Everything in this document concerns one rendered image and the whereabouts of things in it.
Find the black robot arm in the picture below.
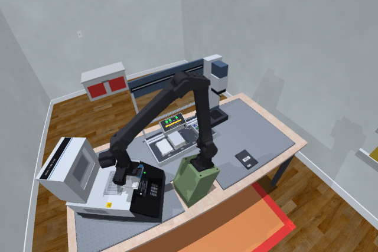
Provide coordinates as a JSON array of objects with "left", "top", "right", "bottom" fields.
[{"left": 98, "top": 71, "right": 218, "bottom": 186}]

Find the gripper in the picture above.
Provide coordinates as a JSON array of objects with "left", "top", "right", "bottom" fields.
[{"left": 126, "top": 159, "right": 143, "bottom": 179}]

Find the white lab instrument with black keypad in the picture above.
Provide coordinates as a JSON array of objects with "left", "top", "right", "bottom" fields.
[{"left": 35, "top": 138, "right": 166, "bottom": 222}]

